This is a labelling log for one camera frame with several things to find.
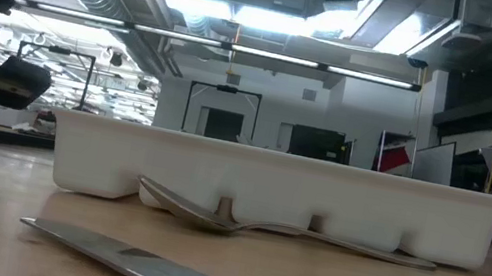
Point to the red and white board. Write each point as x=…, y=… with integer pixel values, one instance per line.
x=394, y=159

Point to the white board panel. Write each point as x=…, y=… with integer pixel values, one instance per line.
x=434, y=163

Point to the black station frame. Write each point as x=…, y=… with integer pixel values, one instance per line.
x=226, y=88
x=58, y=50

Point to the white plastic cutlery tray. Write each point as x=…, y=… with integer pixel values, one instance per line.
x=267, y=187

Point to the dark monitor screen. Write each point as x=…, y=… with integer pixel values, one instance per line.
x=316, y=144

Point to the long LED light bar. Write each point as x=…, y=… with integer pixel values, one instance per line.
x=177, y=35

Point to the silver spoon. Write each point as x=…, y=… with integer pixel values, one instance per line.
x=192, y=212

